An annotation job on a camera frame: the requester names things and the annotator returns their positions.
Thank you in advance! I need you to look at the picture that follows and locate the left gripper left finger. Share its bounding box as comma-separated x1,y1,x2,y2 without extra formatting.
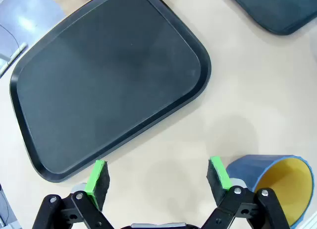
31,160,115,229

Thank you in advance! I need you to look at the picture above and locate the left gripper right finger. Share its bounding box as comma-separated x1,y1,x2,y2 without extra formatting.
202,156,291,229

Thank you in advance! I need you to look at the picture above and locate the blue mug with yellow inside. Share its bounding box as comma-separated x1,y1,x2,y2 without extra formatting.
225,154,315,229

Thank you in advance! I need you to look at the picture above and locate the black plastic serving tray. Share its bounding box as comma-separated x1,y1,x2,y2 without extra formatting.
9,0,212,183
225,0,317,36

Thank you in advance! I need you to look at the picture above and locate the white metal bar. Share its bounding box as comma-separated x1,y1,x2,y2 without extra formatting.
0,42,28,77

